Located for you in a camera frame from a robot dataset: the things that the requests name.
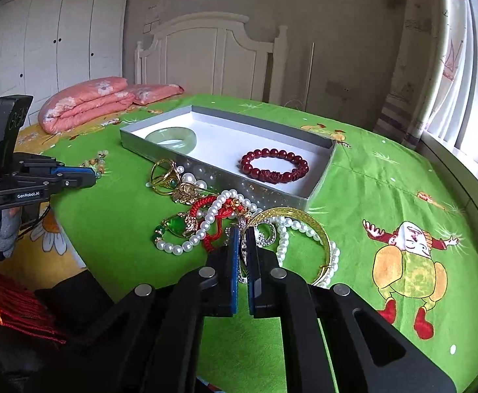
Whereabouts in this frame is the large gold double ring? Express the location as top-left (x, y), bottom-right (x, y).
top-left (149, 158), bottom-right (186, 197)

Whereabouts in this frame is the dark red bead bracelet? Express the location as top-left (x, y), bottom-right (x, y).
top-left (241, 147), bottom-right (310, 183)

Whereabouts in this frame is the white pearl necklace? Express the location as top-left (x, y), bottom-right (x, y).
top-left (154, 165), bottom-right (341, 289)

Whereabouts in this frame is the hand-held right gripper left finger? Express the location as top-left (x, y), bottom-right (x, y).
top-left (65, 225), bottom-right (241, 393)

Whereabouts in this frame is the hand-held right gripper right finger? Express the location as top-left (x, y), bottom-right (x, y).
top-left (245, 226), bottom-right (457, 393)

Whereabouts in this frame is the orange red fringed cloth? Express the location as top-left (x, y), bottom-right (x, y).
top-left (0, 256), bottom-right (67, 345)

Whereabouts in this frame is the white printed curtain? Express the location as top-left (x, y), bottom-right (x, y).
top-left (372, 0), bottom-right (476, 149)

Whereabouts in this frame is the white window sill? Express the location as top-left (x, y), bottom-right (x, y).
top-left (418, 131), bottom-right (478, 263)

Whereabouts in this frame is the gold filigree brooch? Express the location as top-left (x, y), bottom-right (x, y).
top-left (172, 182), bottom-right (207, 206)

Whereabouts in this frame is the silver rhinestone brooch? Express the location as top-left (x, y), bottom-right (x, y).
top-left (235, 216), bottom-right (279, 285)

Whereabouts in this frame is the pink floral pillow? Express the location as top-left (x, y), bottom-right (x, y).
top-left (126, 84), bottom-right (186, 106)

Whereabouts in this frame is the multicolour stone bead bracelet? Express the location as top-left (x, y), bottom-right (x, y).
top-left (81, 150), bottom-right (110, 179)

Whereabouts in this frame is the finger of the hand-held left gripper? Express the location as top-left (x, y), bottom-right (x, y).
top-left (53, 163), bottom-right (97, 178)
top-left (58, 174), bottom-right (97, 191)

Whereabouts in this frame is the grey shallow cardboard box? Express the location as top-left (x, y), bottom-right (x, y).
top-left (119, 105), bottom-right (338, 211)

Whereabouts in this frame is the black cable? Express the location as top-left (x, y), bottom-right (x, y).
top-left (17, 204), bottom-right (52, 236)

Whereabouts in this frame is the green printed bedsheet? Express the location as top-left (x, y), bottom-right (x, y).
top-left (13, 92), bottom-right (478, 393)

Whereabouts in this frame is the dark cloth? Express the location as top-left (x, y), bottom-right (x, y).
top-left (0, 270), bottom-right (117, 393)

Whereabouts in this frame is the white wooden headboard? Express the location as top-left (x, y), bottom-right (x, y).
top-left (134, 13), bottom-right (289, 103)

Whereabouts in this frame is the pink floral folded quilt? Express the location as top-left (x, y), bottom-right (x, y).
top-left (38, 76), bottom-right (135, 135)

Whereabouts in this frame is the red braided string bracelet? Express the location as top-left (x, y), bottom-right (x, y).
top-left (189, 196), bottom-right (240, 253)

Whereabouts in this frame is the pale green jade bangle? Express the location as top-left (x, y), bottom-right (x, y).
top-left (146, 126), bottom-right (198, 150)

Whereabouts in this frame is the wide gold bangle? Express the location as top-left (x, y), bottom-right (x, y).
top-left (246, 207), bottom-right (334, 286)

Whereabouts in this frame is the green gem gold pendant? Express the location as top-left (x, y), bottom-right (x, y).
top-left (154, 212), bottom-right (201, 245)

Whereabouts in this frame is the thin metal rod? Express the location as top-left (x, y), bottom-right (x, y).
top-left (304, 42), bottom-right (315, 108)

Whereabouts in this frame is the white wardrobe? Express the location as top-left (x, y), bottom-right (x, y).
top-left (0, 0), bottom-right (133, 132)

